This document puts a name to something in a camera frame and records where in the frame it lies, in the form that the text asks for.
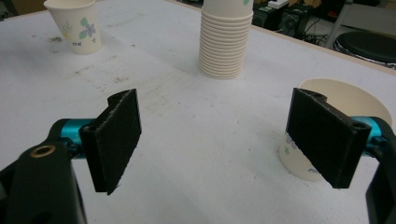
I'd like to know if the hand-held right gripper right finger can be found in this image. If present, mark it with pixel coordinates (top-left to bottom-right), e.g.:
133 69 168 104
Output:
285 87 383 189

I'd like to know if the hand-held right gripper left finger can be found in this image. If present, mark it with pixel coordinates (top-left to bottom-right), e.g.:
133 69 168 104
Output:
59 88 143 197

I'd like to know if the floral paper cup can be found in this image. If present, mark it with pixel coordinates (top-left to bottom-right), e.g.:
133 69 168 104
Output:
43 0 104 56
277 77 394 183

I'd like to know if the stack of paper cups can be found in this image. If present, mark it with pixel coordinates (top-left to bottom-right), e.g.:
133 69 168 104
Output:
198 0 255 80

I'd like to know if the white paper table cover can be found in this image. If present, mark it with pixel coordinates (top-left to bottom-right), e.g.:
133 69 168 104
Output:
0 0 396 224

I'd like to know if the black round stool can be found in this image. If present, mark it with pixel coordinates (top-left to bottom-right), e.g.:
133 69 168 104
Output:
332 30 396 70

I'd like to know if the grey metal stand leg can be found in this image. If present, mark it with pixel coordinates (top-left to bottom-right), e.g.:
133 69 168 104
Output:
323 2 396 49

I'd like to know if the black computer tower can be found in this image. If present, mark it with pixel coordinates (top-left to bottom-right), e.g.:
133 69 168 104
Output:
279 9 313 41
251 5 282 31

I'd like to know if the small white box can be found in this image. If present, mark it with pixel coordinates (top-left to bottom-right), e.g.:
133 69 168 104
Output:
267 0 290 10

